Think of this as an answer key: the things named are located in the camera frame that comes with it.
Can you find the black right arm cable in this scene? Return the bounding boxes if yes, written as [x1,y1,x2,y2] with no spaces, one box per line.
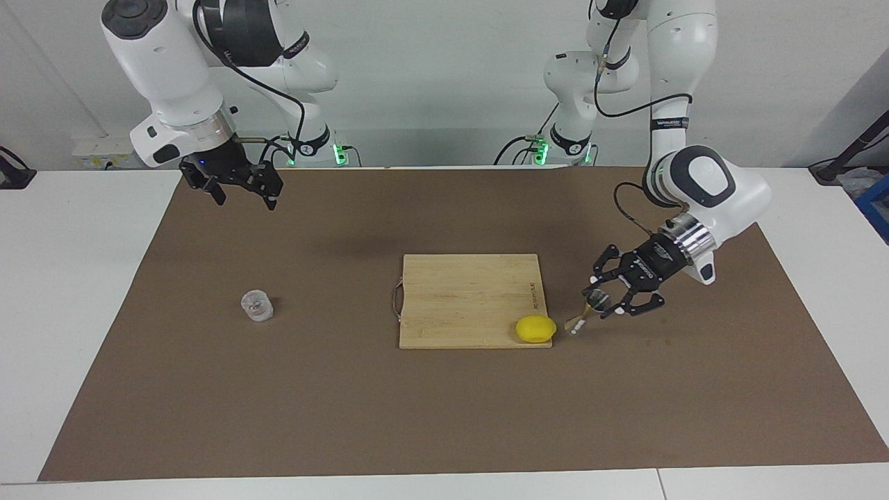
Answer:
[193,0,306,167]

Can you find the black clamp mount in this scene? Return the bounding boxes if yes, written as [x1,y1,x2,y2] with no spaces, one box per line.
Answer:
[0,146,37,190]

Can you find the black stand leg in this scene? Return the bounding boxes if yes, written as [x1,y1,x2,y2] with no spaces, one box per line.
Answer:
[809,111,889,185]

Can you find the steel jigger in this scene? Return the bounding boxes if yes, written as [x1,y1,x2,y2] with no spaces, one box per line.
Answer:
[566,290,612,338]

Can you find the white wall socket strip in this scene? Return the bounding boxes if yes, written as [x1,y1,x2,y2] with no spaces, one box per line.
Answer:
[72,137,138,170]

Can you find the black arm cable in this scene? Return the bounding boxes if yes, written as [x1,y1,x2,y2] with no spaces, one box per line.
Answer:
[594,0,694,233]
[193,0,306,167]

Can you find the black base cable bundle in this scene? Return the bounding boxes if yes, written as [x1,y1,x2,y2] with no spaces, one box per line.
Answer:
[493,104,560,166]

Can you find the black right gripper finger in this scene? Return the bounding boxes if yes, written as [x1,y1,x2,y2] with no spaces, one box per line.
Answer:
[184,174,227,206]
[251,161,284,211]

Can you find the crumpled clear plastic bag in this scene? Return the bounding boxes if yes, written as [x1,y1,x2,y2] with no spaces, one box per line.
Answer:
[837,167,877,199]

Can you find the brown table mat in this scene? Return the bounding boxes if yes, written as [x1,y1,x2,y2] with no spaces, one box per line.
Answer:
[38,165,889,482]

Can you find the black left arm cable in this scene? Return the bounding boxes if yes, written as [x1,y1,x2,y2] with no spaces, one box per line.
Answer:
[594,0,694,233]

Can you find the wooden cutting board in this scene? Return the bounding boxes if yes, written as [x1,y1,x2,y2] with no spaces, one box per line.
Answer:
[392,253,554,350]

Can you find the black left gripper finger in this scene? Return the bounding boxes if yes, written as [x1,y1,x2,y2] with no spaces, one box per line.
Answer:
[589,244,633,287]
[601,285,665,320]

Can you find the clear glass cup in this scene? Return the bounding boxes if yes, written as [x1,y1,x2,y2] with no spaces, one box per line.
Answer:
[240,289,274,322]

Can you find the blue box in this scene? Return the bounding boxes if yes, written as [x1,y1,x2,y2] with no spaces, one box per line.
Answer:
[854,174,889,244]

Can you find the yellow lemon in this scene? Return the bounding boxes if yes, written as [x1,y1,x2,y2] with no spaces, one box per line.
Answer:
[515,315,558,344]

